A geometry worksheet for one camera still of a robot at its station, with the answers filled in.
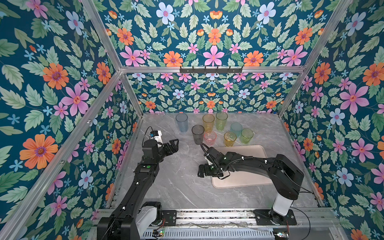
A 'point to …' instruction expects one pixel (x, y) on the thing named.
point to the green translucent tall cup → (221, 120)
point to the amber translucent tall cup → (208, 120)
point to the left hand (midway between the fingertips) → (174, 138)
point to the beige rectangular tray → (236, 179)
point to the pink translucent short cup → (210, 137)
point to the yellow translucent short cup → (229, 138)
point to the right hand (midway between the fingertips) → (203, 174)
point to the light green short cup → (246, 134)
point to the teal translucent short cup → (236, 127)
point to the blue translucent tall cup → (182, 120)
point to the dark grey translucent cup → (197, 131)
